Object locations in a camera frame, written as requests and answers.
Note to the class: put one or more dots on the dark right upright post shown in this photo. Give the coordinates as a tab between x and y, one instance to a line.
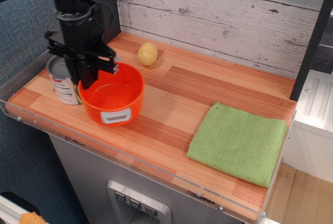
315	39

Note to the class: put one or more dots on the white ribbed appliance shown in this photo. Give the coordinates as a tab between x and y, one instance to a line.
309	145

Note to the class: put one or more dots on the silver cabinet with dispenser panel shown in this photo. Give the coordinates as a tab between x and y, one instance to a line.
112	191

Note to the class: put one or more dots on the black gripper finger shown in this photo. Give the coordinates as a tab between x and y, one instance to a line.
88	74
75	68

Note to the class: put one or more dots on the yellow potato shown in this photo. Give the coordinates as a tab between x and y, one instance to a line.
147	53

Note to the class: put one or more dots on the green folded cloth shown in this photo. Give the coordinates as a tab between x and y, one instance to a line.
238	143

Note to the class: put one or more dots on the dark upright post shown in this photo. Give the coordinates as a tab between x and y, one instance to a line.
111	20
315	39

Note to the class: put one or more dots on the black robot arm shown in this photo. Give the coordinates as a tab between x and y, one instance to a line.
82	8

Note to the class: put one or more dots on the dark left upright post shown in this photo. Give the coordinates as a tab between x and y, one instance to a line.
111	20

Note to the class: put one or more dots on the green striped tin can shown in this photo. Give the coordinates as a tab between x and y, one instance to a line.
65	88

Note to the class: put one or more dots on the clear acrylic edge guard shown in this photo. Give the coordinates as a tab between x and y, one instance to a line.
154	144

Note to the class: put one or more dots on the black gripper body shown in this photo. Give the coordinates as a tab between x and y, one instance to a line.
82	38

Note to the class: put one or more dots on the orange pot with grey handles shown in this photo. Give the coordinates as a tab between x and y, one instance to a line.
114	99

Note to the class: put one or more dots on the orange object bottom left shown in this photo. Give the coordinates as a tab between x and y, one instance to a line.
31	218

